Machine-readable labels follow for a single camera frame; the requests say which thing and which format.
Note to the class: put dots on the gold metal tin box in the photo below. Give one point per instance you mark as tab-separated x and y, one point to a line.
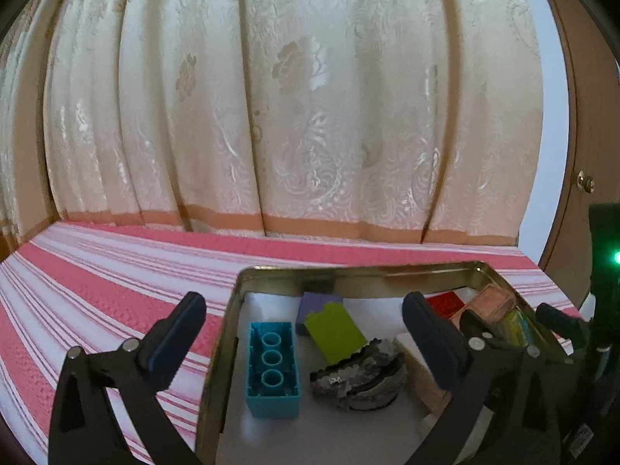
339	276

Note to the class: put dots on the blue building block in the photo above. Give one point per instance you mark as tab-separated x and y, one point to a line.
271	404

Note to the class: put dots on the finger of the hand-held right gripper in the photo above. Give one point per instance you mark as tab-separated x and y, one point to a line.
559	322
474	325

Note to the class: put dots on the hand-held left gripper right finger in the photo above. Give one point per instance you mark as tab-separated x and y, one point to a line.
431	344

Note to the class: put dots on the white paper lining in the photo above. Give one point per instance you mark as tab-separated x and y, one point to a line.
310	426

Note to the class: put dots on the green white packet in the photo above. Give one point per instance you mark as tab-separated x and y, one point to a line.
518	324

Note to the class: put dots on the brass door knob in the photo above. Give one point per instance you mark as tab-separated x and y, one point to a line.
586	181

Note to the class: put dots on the lime green printed block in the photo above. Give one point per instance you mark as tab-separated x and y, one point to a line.
336	334

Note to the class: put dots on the rose gold compact case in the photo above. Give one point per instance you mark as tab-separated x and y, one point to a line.
484	305

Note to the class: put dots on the red building block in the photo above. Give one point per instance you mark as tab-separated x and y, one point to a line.
448	304

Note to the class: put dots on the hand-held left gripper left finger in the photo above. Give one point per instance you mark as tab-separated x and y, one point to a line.
174	344

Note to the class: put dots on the purple building block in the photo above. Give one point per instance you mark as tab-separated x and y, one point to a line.
315	307

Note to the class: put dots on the long white box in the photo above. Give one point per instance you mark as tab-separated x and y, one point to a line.
416	363

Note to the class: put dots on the cream floral curtain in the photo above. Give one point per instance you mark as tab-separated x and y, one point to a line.
290	106

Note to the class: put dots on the red white striped bed sheet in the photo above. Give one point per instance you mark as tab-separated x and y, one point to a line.
97	271

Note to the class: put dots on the brown wooden door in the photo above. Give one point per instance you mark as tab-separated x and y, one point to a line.
581	106

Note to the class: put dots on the grey camouflage cloth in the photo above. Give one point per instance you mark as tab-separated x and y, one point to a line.
353	382

